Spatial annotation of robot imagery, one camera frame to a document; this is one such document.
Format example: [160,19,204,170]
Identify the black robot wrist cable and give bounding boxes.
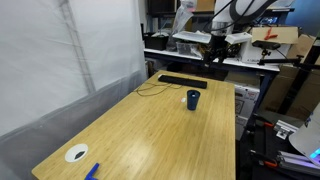
[205,0,268,33]

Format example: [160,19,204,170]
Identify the thin black keyboard cable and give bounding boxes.
[134,81,183,98]

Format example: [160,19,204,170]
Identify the blue plastic handled tool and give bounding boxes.
[84,162,101,180]

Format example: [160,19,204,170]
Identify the white round desk grommet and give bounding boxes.
[64,143,90,163]

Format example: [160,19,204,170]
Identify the white flat tray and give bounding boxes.
[172,30,213,45]

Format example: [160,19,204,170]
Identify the cardboard box with clamp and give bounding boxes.
[250,26,300,45]

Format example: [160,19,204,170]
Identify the clear plastic bag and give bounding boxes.
[166,0,198,52]

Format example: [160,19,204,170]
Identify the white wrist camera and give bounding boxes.
[224,31,253,45]

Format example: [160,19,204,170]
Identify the white fabric curtain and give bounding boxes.
[0,0,149,180]

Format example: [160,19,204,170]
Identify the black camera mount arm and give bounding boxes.
[257,54,320,72]

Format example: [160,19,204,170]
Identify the black exterior camera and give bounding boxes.
[251,40,282,51]

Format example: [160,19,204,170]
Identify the large brown cardboard box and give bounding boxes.
[259,33,320,122]

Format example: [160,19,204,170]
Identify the short aluminium extrusion bracket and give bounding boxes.
[273,119,300,141]

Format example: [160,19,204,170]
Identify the white workbench shelf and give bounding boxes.
[143,48,281,73]

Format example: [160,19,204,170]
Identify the dark blue plastic cup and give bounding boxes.
[186,89,202,111]

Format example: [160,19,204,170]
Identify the long aluminium extrusion rail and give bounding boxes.
[276,150,320,177]

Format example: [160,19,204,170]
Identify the red spring clamp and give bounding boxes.
[263,27,279,41]

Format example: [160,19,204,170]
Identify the black storage bin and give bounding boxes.
[143,32,170,51]

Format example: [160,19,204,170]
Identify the black computer keyboard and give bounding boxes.
[157,74,208,90]

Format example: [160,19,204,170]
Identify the orange black clamp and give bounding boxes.
[254,114,276,129]
[250,149,279,169]

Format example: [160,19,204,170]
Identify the black overhead shelf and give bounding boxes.
[146,0,296,19]

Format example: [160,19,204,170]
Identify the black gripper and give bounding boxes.
[203,34,232,70]

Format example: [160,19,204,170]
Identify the white printed carton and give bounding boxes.
[234,83,261,141]

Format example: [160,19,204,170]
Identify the clear plastic container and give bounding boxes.
[175,41,203,58]

